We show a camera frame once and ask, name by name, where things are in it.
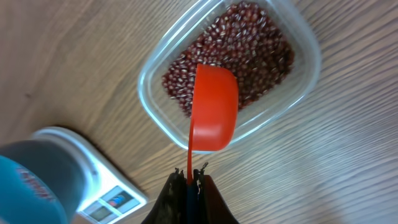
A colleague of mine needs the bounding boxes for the red beans in bowl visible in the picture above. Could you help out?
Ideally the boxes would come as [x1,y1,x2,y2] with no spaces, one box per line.
[16,167,55,202]

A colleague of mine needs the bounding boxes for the white digital kitchen scale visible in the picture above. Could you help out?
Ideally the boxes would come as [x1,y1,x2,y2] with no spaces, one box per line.
[31,126,148,224]

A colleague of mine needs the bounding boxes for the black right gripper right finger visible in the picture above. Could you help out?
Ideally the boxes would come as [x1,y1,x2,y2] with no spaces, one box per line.
[199,175,239,224]

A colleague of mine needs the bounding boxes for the blue plastic bowl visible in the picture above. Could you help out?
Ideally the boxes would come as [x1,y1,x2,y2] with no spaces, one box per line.
[1,140,86,224]

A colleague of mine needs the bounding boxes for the red measuring scoop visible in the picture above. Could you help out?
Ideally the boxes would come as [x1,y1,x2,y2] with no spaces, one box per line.
[187,64,238,184]

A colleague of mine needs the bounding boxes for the clear plastic bean container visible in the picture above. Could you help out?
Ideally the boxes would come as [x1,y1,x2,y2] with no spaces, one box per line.
[137,0,322,150]

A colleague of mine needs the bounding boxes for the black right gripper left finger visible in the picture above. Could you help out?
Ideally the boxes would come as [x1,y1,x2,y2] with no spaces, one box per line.
[142,169,187,224]

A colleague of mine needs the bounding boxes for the red adzuki beans in container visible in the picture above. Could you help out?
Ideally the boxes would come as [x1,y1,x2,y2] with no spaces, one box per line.
[162,1,295,117]

